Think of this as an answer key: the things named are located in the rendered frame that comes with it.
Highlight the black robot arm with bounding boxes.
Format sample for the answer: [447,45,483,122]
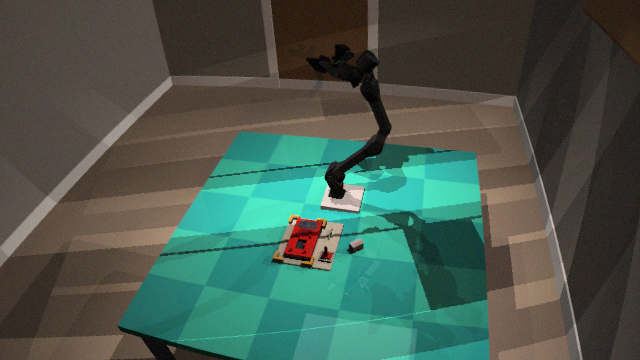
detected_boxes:
[324,44,392,199]

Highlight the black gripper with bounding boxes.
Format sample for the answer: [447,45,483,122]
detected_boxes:
[306,56,354,81]

